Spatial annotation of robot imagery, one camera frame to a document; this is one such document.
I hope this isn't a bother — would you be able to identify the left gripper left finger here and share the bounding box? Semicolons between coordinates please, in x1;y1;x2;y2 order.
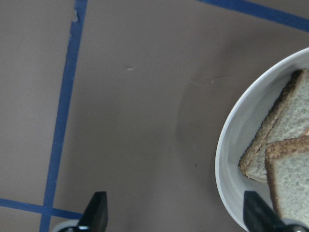
77;191;108;232

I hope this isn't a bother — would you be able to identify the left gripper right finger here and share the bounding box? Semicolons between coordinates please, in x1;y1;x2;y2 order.
243;191;286;232

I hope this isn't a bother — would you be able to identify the bread slice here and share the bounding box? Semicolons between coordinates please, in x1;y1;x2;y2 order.
238;69;309;184
265;136;309;225

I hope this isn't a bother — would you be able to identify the cream round plate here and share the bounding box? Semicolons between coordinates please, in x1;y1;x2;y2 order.
214;48;309;231

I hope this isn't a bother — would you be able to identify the bread slice under egg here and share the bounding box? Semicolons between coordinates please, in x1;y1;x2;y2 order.
238;69;309;184

